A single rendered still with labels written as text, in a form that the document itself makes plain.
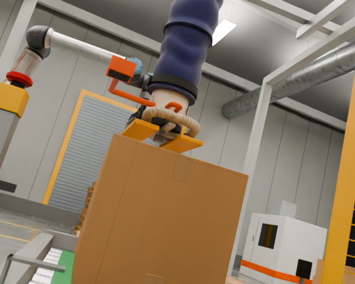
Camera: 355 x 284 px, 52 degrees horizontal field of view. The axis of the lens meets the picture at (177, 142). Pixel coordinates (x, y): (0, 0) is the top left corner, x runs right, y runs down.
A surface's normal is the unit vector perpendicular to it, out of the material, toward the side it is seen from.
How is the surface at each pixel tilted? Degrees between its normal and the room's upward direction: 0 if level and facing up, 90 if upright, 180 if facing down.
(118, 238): 90
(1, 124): 90
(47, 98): 90
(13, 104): 90
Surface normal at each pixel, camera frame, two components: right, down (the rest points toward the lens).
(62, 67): 0.34, -0.12
